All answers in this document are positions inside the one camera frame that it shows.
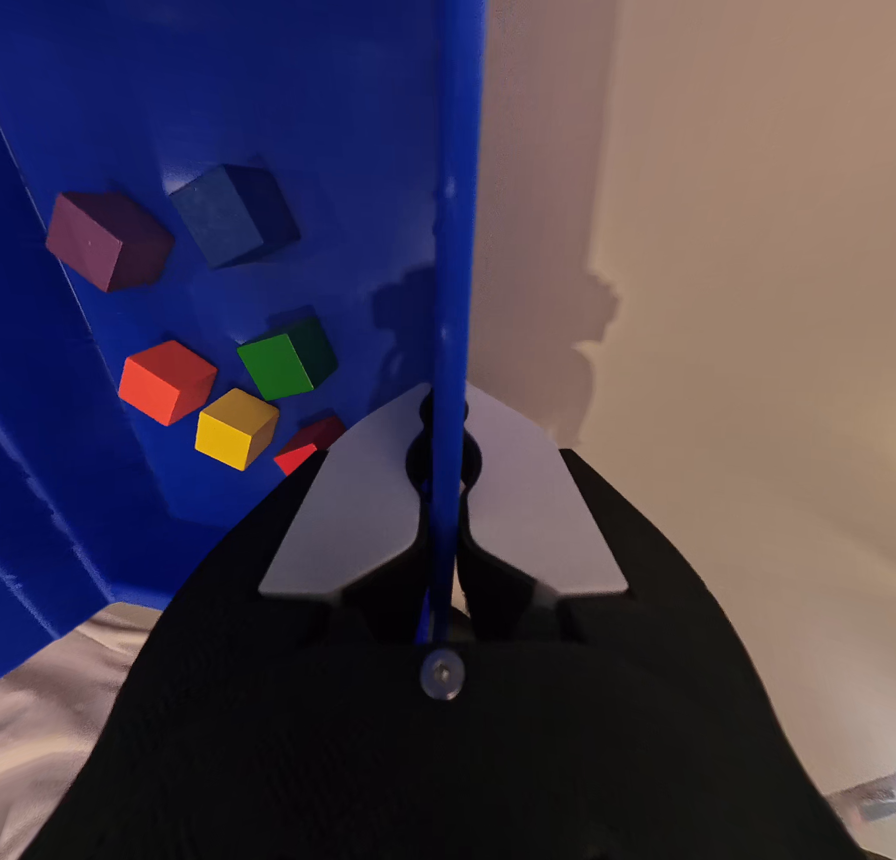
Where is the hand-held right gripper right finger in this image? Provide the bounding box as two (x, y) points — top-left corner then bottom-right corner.
(458, 383), (629, 599)

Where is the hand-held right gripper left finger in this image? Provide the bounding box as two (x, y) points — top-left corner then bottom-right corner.
(259, 383), (430, 603)

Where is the red wooden cube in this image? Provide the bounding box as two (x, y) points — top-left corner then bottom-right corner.
(273, 415), (348, 478)

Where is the yellow wooden cube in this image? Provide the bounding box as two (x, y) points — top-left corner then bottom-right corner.
(195, 387), (281, 472)

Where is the green wooden cube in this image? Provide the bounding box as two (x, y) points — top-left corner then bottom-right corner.
(237, 317), (340, 402)

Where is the orange wooden cube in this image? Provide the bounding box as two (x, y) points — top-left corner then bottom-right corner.
(118, 340), (218, 427)

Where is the blue wooden cube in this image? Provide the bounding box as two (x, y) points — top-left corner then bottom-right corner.
(170, 165), (302, 270)

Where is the purple wooden cube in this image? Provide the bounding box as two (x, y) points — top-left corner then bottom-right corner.
(45, 190), (176, 293)

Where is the blue plastic bin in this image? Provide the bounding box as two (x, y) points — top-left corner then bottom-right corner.
(0, 0), (491, 679)

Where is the person's pale shirt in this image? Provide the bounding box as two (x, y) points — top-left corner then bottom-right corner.
(0, 604), (170, 860)

